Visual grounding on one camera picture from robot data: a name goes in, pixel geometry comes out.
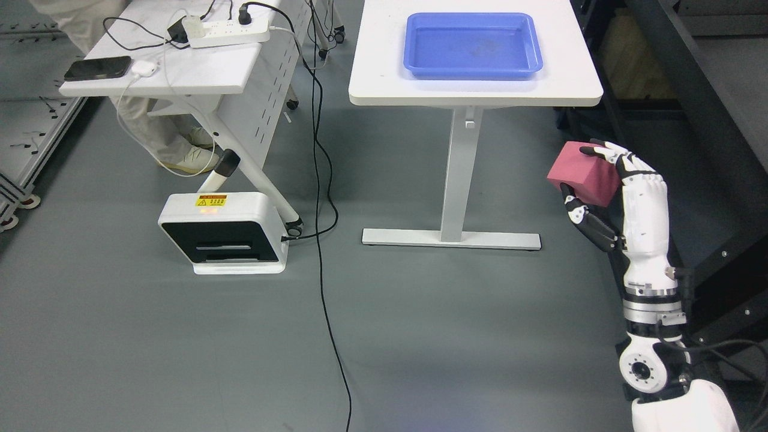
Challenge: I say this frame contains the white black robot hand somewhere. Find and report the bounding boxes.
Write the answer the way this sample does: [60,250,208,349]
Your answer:
[560,140,677,297]

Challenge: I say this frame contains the white black floor device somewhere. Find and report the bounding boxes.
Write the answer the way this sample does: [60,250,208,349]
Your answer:
[157,192,289,275]

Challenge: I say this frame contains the white power strip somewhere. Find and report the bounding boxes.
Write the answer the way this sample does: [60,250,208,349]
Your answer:
[181,16,271,49]

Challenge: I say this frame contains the black power cable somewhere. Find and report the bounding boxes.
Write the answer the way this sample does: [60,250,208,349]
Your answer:
[239,0,355,432]

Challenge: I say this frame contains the pink foam block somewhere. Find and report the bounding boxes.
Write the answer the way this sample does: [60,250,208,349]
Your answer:
[547,140,620,208]

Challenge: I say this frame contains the white desk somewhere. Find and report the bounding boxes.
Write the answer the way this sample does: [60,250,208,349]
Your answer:
[348,1,603,251]

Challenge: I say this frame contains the blue plastic tray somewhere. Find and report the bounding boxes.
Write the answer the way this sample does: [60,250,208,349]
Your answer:
[403,12,544,81]

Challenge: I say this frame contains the black smartphone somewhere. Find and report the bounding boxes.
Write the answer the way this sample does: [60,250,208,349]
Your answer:
[64,56,133,82]

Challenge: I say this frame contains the seated person legs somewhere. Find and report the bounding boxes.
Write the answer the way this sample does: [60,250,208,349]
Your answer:
[30,1,218,175]

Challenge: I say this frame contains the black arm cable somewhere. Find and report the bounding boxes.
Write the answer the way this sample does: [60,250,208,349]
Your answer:
[657,264,768,432]

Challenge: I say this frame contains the white folding table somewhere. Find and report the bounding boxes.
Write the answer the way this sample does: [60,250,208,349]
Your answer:
[59,1,330,235]

